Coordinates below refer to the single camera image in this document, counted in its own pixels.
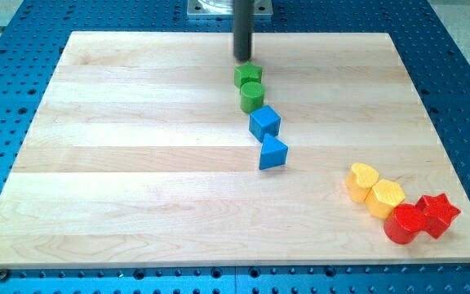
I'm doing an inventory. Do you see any blue triangle block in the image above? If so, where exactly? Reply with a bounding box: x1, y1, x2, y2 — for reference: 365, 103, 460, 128
259, 134, 289, 170

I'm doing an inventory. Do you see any blue cube block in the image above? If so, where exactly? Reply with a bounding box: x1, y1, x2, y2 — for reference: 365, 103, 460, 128
249, 105, 282, 142

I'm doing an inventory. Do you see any green cylinder block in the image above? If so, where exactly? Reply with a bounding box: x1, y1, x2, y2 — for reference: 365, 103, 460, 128
240, 82, 265, 114

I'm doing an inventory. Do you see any green star block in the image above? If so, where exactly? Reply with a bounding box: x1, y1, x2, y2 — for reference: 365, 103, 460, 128
233, 61, 263, 88

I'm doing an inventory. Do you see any light wooden board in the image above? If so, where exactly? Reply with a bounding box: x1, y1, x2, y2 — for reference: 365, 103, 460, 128
0, 32, 470, 269

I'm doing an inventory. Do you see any yellow heart block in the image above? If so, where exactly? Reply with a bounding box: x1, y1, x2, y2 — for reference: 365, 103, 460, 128
345, 163, 379, 203

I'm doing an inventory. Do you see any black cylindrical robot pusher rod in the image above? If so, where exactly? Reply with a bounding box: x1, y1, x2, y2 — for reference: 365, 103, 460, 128
233, 0, 254, 62

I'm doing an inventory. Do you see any yellow hexagon block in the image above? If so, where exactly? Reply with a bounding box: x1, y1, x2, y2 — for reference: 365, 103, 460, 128
365, 179, 406, 219

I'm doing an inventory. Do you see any red cylinder block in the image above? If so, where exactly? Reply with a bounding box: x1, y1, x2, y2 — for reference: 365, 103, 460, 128
384, 203, 426, 245

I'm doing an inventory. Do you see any red star block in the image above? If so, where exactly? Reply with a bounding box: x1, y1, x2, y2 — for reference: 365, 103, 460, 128
415, 194, 461, 239

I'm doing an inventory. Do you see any blue perforated metal table plate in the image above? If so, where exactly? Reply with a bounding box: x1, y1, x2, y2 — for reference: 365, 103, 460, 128
0, 1, 470, 293

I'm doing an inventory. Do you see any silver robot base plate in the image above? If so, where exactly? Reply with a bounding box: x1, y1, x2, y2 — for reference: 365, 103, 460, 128
186, 0, 273, 18

